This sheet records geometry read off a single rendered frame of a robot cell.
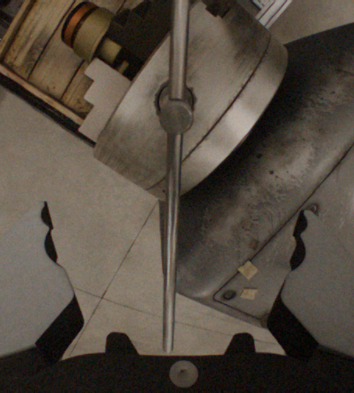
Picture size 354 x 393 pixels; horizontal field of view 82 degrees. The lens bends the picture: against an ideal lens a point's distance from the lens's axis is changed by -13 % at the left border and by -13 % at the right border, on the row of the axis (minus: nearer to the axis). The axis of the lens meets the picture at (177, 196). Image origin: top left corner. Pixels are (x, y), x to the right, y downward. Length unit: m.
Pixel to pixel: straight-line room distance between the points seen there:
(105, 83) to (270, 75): 0.23
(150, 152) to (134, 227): 1.48
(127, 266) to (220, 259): 1.67
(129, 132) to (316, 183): 0.22
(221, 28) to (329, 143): 0.17
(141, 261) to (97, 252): 0.35
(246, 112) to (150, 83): 0.10
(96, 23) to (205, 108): 0.21
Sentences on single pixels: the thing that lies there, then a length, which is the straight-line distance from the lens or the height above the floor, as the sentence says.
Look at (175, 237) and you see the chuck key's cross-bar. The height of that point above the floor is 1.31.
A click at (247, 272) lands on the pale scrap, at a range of 0.31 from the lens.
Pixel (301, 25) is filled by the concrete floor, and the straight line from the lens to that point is 1.81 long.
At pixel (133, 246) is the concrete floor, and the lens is 1.81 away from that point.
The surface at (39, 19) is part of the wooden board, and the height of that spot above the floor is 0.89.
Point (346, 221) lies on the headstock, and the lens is 0.36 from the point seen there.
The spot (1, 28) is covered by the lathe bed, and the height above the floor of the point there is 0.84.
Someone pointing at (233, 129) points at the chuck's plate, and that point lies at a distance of 0.25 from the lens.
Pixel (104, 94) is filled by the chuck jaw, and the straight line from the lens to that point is 0.37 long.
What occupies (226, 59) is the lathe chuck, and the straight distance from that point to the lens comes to 0.25.
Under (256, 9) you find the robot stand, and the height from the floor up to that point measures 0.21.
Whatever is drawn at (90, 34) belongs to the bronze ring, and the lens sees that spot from 0.37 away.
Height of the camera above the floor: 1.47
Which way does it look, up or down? 66 degrees down
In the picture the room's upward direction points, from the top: 167 degrees clockwise
